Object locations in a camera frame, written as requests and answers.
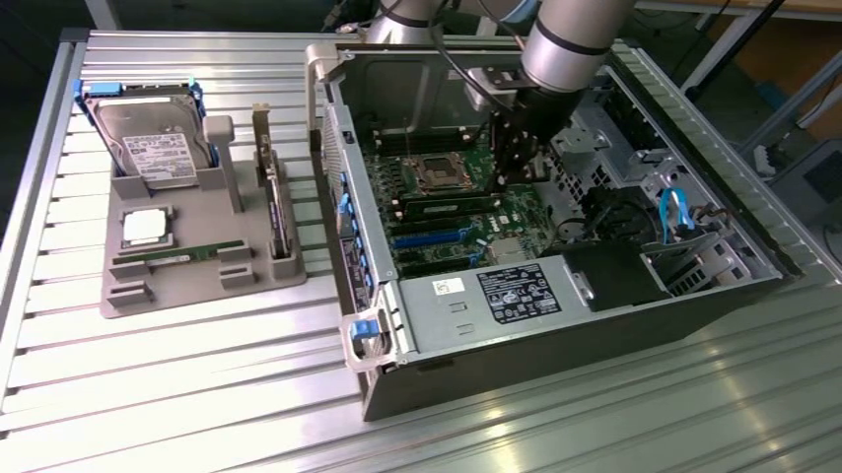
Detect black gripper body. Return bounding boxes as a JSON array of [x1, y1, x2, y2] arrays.
[[491, 86, 588, 145]]

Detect RAM stick with white label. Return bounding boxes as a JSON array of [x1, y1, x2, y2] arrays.
[[400, 192, 506, 219]]

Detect black RAM slots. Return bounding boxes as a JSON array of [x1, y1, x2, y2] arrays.
[[375, 126, 471, 153]]

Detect green RAM stick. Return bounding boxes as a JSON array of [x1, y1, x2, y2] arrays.
[[113, 239, 245, 263]]

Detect metal disk bay cage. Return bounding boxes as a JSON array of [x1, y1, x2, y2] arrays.
[[548, 126, 650, 198]]

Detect CPU socket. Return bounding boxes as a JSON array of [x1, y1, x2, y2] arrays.
[[407, 154, 472, 192]]

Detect green motherboard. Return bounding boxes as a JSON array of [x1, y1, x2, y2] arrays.
[[363, 117, 562, 278]]

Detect blue expansion slot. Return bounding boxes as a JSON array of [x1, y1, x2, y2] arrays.
[[392, 227, 476, 248]]

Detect black plastic fan shroud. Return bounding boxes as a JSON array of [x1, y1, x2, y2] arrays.
[[558, 239, 674, 314]]

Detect grey power supply unit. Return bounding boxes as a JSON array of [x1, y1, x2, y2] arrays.
[[396, 257, 575, 357]]

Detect wooden background desk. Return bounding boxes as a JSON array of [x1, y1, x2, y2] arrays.
[[676, 9, 842, 142]]

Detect blue case latch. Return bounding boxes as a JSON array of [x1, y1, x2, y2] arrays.
[[349, 319, 384, 342]]

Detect grey background cabinet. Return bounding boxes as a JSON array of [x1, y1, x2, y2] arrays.
[[766, 140, 842, 237]]

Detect open black PC case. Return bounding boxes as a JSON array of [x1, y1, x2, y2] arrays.
[[305, 36, 808, 423]]

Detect blue disk caddy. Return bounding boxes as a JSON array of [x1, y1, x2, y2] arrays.
[[69, 77, 223, 179]]

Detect grey parts rack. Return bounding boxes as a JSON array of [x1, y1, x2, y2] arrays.
[[97, 114, 309, 319]]

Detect silver hard disk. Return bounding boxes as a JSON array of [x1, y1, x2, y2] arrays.
[[91, 95, 203, 189]]

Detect silver CPU chip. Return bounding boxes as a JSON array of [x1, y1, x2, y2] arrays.
[[123, 210, 171, 243]]

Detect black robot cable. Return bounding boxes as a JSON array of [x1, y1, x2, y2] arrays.
[[429, 0, 492, 93]]

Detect blue SATA wire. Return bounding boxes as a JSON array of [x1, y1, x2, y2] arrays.
[[655, 186, 694, 245]]

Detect graphics card with bracket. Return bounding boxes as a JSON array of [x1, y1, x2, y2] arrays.
[[251, 101, 295, 260]]

